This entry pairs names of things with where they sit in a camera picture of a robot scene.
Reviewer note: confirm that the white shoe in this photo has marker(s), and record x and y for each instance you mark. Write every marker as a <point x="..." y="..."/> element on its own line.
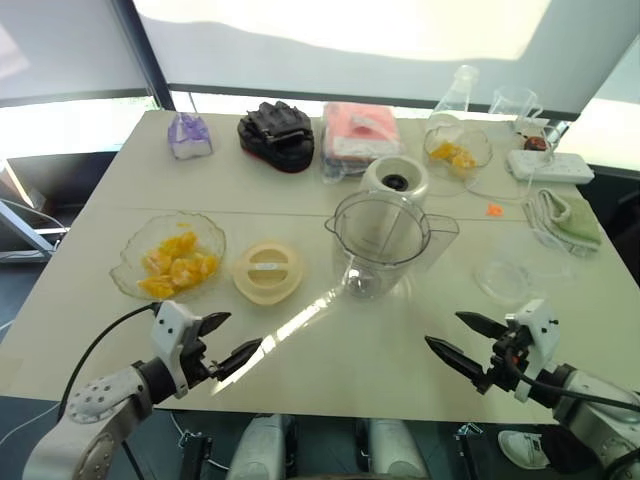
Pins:
<point x="520" y="447"/>

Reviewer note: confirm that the white power strip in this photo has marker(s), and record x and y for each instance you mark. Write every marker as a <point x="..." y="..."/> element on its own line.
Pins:
<point x="550" y="169"/>

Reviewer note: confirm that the wavy clear glass bowl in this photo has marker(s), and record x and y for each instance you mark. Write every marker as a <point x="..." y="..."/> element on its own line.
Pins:
<point x="135" y="245"/>

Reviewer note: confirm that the black gloves bundle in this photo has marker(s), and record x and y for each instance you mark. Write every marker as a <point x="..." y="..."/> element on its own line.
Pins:
<point x="277" y="137"/>

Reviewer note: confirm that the clear round flat dish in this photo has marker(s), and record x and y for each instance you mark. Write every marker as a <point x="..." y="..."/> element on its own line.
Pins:
<point x="502" y="277"/>

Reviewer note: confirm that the clear glass beaker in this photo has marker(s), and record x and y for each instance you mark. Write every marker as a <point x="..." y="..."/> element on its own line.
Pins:
<point x="515" y="107"/>

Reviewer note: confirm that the glass conical flask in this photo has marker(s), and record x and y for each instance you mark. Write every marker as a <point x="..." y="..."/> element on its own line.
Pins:
<point x="457" y="97"/>

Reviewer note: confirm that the clear plug on strip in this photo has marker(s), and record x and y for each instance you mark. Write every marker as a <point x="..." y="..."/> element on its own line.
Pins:
<point x="559" y="137"/>

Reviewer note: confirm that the dark window frame post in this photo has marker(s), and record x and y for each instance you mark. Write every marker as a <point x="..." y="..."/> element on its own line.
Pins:
<point x="150" y="55"/>

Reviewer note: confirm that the green and white towel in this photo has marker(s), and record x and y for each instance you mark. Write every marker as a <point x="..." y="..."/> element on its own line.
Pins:
<point x="570" y="220"/>

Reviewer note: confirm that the silver rounded robot leg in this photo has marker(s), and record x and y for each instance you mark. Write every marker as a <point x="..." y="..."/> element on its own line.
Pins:
<point x="262" y="450"/>
<point x="397" y="450"/>

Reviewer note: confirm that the cream round blender lid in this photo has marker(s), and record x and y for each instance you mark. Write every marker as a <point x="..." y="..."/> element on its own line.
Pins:
<point x="267" y="272"/>

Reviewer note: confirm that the small orange scrap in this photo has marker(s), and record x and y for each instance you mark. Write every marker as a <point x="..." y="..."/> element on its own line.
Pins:
<point x="494" y="210"/>

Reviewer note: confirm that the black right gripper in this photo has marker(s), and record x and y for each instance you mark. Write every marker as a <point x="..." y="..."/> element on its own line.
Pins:
<point x="506" y="365"/>

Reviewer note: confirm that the round clear glass bowl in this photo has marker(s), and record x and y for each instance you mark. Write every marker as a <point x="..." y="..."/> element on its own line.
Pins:
<point x="475" y="142"/>

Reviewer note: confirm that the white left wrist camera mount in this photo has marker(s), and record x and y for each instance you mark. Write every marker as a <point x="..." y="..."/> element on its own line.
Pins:
<point x="170" y="330"/>

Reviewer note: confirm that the cream blender motor base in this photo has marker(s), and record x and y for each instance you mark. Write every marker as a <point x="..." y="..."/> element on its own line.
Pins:
<point x="395" y="177"/>

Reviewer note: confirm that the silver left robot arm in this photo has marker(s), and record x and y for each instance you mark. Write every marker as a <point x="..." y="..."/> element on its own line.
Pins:
<point x="95" y="420"/>

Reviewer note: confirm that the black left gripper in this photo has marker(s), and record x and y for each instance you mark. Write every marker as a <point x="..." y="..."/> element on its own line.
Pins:
<point x="196" y="362"/>

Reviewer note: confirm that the dark red round object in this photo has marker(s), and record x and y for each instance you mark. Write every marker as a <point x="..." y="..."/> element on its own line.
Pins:
<point x="535" y="143"/>

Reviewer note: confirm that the silver monitor stand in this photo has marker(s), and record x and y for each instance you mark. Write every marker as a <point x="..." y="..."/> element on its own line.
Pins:
<point x="25" y="225"/>

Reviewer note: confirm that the orange pieces small pile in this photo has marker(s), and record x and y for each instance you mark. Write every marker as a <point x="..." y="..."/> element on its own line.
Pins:
<point x="452" y="155"/>

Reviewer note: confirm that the purple and white bag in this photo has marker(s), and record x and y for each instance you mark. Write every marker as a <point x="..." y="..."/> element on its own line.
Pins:
<point x="190" y="137"/>

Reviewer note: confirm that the peeled orange pieces pile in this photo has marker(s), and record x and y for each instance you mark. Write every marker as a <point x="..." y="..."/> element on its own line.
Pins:
<point x="180" y="265"/>

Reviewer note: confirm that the pink cloths plastic package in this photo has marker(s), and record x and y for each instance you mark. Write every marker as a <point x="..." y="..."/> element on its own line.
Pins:
<point x="362" y="132"/>

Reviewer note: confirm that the clear plastic blender jug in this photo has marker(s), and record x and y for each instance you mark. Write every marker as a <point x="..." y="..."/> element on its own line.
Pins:
<point x="380" y="235"/>

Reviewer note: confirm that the dark monitor screen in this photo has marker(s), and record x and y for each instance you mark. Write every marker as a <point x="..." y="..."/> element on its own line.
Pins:
<point x="65" y="180"/>

